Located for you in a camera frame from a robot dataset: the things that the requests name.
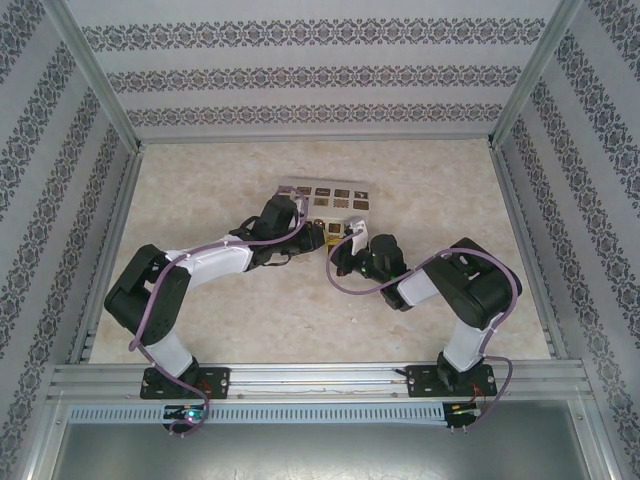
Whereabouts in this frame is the wooden box with picture tiles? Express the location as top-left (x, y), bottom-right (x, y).
top-left (276, 177), bottom-right (374, 237)

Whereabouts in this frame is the grey sheet metal shelf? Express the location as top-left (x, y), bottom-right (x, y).
top-left (47, 422), bottom-right (619, 480)

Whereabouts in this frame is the small circuit board green light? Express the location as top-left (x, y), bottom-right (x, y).
top-left (163, 407), bottom-right (207, 422)

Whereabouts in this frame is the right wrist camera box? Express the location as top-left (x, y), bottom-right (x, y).
top-left (343, 216), bottom-right (372, 254)

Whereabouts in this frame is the aluminium rear frame rail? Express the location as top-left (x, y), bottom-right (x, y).
top-left (138, 135), bottom-right (494, 148)

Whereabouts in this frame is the aluminium mounting rail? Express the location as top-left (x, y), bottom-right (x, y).
top-left (47, 360), bottom-right (594, 405)

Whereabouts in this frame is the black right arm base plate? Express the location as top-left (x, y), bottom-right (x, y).
top-left (405, 363), bottom-right (496, 400)

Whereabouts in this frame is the grey slotted cable duct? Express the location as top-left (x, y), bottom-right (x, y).
top-left (66, 403), bottom-right (448, 427)

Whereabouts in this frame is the aluminium side frame rail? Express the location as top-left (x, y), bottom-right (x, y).
top-left (488, 142), bottom-right (571, 360)
top-left (67, 149), bottom-right (146, 364)

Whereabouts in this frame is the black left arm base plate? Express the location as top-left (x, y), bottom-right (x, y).
top-left (141, 366), bottom-right (232, 401)

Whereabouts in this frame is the aluminium frame corner post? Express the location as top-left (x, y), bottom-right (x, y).
top-left (487, 0), bottom-right (586, 149)
top-left (42, 0), bottom-right (146, 156)

